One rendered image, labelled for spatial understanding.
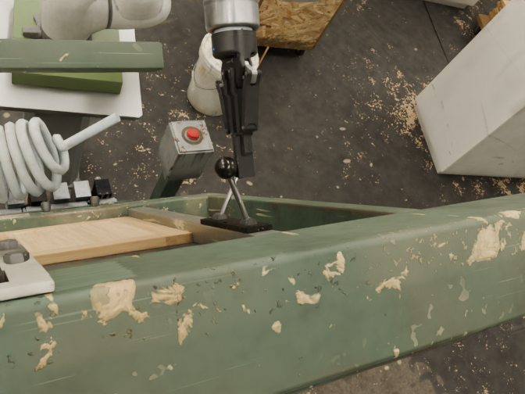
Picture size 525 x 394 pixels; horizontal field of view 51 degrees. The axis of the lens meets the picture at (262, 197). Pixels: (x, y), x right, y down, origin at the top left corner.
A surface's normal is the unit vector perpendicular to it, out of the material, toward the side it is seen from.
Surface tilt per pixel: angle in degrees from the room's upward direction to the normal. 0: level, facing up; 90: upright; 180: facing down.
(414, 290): 30
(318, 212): 90
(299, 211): 90
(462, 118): 90
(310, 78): 0
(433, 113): 90
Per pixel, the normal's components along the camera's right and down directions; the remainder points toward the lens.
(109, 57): 0.48, 0.04
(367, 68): 0.37, -0.47
